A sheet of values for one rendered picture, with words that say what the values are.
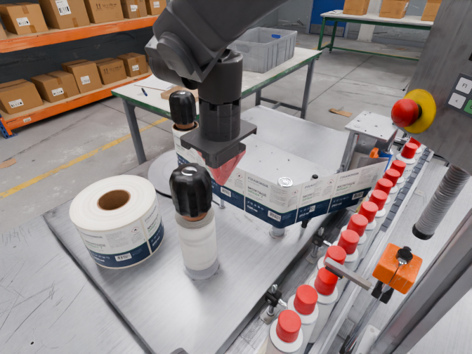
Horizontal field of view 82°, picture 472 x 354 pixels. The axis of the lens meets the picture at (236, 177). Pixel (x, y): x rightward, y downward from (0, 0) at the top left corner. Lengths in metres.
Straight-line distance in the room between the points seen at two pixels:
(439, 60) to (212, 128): 0.29
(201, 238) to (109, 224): 0.21
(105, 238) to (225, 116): 0.44
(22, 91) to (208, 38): 3.70
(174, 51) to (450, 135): 0.34
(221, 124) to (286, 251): 0.48
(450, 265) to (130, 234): 0.60
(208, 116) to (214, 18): 0.15
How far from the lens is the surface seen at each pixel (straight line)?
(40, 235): 1.04
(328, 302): 0.52
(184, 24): 0.28
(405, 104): 0.43
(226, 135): 0.37
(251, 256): 0.75
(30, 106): 3.97
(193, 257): 0.65
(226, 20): 0.25
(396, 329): 0.63
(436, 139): 0.44
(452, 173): 0.55
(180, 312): 0.68
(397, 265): 0.39
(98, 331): 0.77
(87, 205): 0.75
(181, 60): 0.29
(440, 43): 0.44
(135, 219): 0.67
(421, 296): 0.54
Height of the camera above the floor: 1.48
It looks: 38 degrees down
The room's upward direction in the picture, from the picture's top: straight up
